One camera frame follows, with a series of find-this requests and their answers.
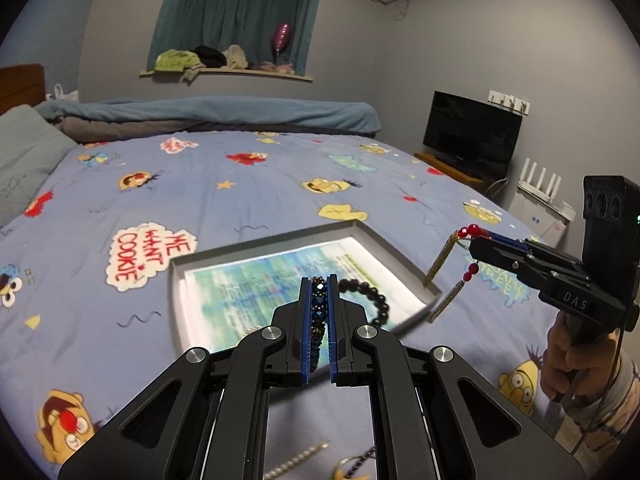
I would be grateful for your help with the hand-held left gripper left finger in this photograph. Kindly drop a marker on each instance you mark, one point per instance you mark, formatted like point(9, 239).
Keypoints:
point(306, 332)

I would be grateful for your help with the pink balloon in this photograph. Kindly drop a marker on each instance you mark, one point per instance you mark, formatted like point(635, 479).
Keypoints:
point(281, 37)

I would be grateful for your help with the white router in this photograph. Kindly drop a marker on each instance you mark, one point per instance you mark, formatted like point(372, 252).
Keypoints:
point(545, 185)

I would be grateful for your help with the white cabinet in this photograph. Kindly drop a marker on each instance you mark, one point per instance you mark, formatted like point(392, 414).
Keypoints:
point(535, 225)

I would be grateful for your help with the blue duvet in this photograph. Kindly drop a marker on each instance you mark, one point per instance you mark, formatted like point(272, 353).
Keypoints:
point(225, 110)

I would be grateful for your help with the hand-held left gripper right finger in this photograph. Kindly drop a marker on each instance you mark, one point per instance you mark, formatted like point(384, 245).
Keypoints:
point(334, 332)

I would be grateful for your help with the grey cardboard tray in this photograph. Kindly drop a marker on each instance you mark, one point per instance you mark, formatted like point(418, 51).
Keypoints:
point(410, 265)

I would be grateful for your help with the grey blanket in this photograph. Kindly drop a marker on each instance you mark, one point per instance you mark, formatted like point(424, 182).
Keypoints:
point(115, 130)

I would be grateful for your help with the printed paper sheet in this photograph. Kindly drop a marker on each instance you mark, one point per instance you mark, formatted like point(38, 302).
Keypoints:
point(250, 285)

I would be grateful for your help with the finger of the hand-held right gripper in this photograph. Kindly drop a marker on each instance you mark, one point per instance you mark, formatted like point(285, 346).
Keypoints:
point(505, 260)
point(502, 238)

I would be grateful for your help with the black television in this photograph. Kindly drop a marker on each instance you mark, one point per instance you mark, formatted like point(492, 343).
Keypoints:
point(470, 130)

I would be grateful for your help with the cartoon printed blue bedsheet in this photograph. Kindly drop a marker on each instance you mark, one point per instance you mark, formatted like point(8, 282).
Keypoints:
point(225, 210)

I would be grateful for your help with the teal curtain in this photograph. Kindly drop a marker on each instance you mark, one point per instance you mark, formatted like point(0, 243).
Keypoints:
point(240, 5)

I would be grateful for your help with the wooden headboard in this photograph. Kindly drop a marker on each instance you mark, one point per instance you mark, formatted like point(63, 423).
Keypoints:
point(20, 87)

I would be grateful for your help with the window sill board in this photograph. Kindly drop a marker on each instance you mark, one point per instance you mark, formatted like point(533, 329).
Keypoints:
point(250, 75)

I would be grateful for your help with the black cloth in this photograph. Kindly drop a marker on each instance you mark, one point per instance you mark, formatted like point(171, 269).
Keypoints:
point(210, 56)

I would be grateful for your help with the red bead gold tassel ornament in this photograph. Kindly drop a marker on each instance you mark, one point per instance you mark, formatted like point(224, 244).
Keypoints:
point(440, 260)

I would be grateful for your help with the grey pillow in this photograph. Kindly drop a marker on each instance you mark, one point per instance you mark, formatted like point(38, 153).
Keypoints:
point(30, 155)

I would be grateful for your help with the person's right hand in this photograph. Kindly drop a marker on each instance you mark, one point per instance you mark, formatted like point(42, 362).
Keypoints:
point(560, 355)

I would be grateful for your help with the beige cloth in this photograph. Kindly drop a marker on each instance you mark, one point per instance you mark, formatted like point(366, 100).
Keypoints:
point(236, 57)

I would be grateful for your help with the person's right forearm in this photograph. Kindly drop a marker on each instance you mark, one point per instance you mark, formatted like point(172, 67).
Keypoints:
point(617, 410)

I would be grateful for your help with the white plastic bag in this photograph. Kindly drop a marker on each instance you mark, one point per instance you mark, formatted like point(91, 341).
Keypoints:
point(62, 92)

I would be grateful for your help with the white wall hook rail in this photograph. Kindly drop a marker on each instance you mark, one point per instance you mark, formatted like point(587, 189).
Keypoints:
point(510, 100)

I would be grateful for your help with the green cloth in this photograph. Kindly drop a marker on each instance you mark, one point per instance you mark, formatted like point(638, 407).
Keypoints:
point(172, 60)

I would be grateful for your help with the wooden television stand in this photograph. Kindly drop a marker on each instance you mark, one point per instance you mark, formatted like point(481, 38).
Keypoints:
point(450, 172)

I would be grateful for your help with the hanging grey cloth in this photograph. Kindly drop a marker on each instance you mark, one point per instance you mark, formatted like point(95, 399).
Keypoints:
point(190, 75)

